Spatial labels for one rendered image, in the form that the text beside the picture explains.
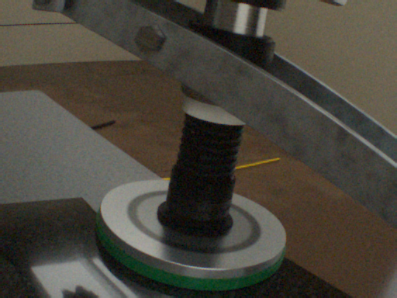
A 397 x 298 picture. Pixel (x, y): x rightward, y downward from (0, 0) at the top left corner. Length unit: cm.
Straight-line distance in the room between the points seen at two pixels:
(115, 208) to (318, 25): 575
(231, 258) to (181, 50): 21
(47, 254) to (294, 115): 28
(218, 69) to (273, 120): 7
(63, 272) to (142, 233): 11
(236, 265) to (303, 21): 595
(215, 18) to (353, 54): 543
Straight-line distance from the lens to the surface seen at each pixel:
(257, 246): 56
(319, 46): 621
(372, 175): 45
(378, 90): 570
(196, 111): 52
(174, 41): 49
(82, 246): 55
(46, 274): 49
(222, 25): 50
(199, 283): 50
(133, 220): 56
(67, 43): 595
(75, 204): 63
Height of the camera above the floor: 115
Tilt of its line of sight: 19 degrees down
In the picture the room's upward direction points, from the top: 11 degrees clockwise
